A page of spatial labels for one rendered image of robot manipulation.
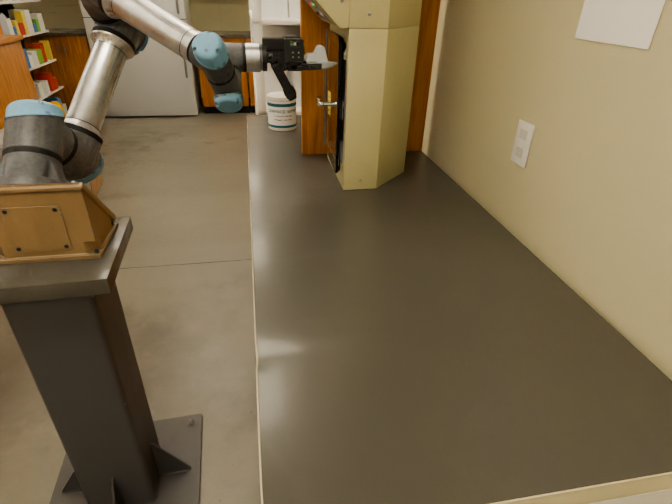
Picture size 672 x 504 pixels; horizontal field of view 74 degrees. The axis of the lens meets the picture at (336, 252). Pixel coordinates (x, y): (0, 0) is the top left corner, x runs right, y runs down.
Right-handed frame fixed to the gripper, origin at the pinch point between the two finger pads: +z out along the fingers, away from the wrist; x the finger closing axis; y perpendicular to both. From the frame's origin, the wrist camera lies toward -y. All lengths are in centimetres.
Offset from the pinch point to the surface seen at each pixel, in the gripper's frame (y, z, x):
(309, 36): 4.9, -2.5, 32.6
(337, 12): 13.9, 0.3, -4.4
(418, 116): -23, 40, 33
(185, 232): -131, -75, 154
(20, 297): -40, -75, -49
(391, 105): -11.3, 18.8, -0.3
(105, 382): -73, -67, -42
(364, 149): -23.6, 10.0, -4.4
